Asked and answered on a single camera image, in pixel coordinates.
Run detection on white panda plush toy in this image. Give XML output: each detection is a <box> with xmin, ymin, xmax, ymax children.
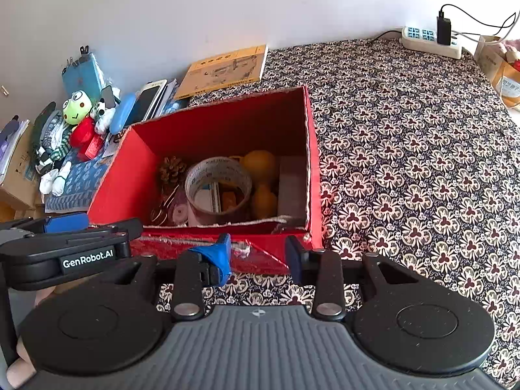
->
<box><xmin>90</xmin><ymin>99</ymin><xmax>116</xmax><ymax>136</ymax></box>

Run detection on white tablet device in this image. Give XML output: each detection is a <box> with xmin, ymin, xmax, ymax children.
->
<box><xmin>129</xmin><ymin>79</ymin><xmax>167</xmax><ymax>124</ymax></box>

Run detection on yellow round toy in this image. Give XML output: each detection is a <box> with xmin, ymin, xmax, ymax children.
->
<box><xmin>241</xmin><ymin>150</ymin><xmax>278</xmax><ymax>219</ymax></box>

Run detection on blue glasses case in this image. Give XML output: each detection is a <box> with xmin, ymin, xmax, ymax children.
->
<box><xmin>109</xmin><ymin>93</ymin><xmax>136</xmax><ymax>135</ymax></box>

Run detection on brown pine cone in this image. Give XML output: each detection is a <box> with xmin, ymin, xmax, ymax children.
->
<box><xmin>159</xmin><ymin>156</ymin><xmax>188</xmax><ymax>185</ymax></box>

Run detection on clear packing tape roll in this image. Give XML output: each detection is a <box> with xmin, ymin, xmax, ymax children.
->
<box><xmin>184</xmin><ymin>157</ymin><xmax>253</xmax><ymax>226</ymax></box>

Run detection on green frog plush toy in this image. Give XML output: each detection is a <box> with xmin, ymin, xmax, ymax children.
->
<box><xmin>32</xmin><ymin>90</ymin><xmax>93</xmax><ymax>196</ymax></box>

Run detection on brown cardboard box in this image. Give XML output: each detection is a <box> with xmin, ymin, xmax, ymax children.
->
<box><xmin>1</xmin><ymin>121</ymin><xmax>40</xmax><ymax>210</ymax></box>

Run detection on brown paper gift bag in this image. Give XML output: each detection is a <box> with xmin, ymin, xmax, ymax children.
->
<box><xmin>475</xmin><ymin>35</ymin><xmax>520</xmax><ymax>111</ymax></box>

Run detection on white power strip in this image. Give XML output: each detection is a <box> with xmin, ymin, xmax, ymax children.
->
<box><xmin>399</xmin><ymin>26</ymin><xmax>462</xmax><ymax>60</ymax></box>

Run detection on black power adapter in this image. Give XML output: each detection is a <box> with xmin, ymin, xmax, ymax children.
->
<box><xmin>436</xmin><ymin>7</ymin><xmax>451</xmax><ymax>46</ymax></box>

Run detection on yellow paperback book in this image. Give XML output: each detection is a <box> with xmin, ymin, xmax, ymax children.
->
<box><xmin>175</xmin><ymin>44</ymin><xmax>269</xmax><ymax>99</ymax></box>

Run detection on pink rectangular block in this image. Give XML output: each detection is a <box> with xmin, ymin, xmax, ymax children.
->
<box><xmin>278</xmin><ymin>156</ymin><xmax>307</xmax><ymax>222</ymax></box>

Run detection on red cardboard storage box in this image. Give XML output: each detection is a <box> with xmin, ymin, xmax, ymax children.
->
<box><xmin>87</xmin><ymin>87</ymin><xmax>322</xmax><ymax>275</ymax></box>

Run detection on patterned floral table cloth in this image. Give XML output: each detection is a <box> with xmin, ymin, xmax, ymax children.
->
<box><xmin>191</xmin><ymin>40</ymin><xmax>519</xmax><ymax>387</ymax></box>

